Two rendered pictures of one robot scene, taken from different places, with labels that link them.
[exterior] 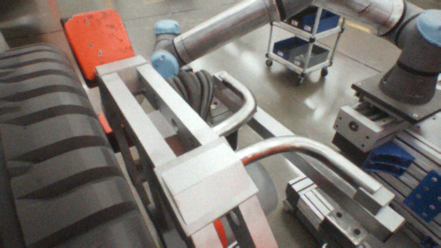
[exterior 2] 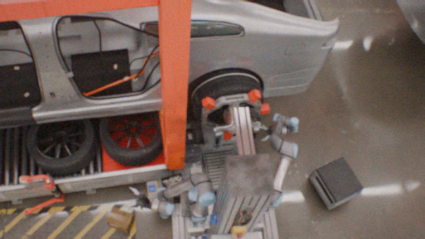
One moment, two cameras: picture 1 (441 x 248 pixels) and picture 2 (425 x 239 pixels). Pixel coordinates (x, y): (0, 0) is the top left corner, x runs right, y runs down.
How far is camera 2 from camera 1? 3.54 m
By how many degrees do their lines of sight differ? 61
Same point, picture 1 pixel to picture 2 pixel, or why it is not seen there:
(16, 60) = (236, 85)
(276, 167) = (278, 218)
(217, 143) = (225, 101)
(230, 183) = (221, 101)
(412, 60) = not seen: hidden behind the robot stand
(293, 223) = not seen: hidden behind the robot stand
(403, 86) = not seen: hidden behind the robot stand
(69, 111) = (227, 89)
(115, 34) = (252, 96)
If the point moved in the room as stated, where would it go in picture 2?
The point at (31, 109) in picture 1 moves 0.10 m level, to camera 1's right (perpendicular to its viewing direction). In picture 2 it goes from (227, 86) to (223, 95)
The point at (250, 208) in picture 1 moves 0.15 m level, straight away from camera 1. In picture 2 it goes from (219, 103) to (233, 112)
